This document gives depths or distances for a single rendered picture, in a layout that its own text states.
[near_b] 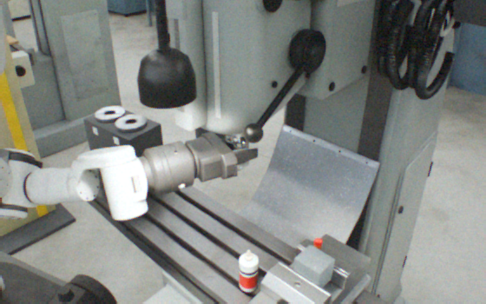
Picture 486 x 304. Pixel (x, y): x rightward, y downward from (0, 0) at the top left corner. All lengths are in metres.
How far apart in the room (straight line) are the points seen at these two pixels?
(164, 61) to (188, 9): 0.14
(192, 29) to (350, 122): 0.59
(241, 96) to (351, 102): 0.48
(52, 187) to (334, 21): 0.59
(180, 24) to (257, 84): 0.15
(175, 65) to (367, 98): 0.63
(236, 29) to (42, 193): 0.47
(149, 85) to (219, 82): 0.17
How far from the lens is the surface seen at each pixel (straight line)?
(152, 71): 0.46
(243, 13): 0.57
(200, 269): 0.95
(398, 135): 1.04
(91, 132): 1.24
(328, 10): 0.70
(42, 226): 2.68
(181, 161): 0.70
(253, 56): 0.59
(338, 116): 1.07
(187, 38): 0.59
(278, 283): 0.78
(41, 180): 0.81
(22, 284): 1.58
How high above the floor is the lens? 1.65
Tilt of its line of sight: 30 degrees down
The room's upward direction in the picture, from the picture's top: straight up
